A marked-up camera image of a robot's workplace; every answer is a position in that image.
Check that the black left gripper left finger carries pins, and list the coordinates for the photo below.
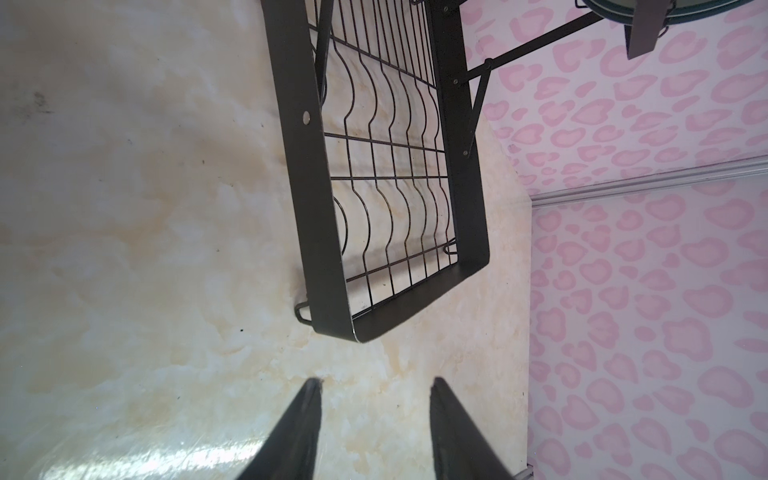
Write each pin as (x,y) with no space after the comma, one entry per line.
(290,450)

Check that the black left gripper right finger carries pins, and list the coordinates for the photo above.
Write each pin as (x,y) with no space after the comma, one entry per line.
(460,451)

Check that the dark green rim plate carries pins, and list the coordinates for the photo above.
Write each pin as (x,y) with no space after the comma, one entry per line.
(678,12)

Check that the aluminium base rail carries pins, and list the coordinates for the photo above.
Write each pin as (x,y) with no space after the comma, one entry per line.
(526,474)

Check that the black wire dish rack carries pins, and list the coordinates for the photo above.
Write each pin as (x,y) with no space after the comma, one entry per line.
(379,112)

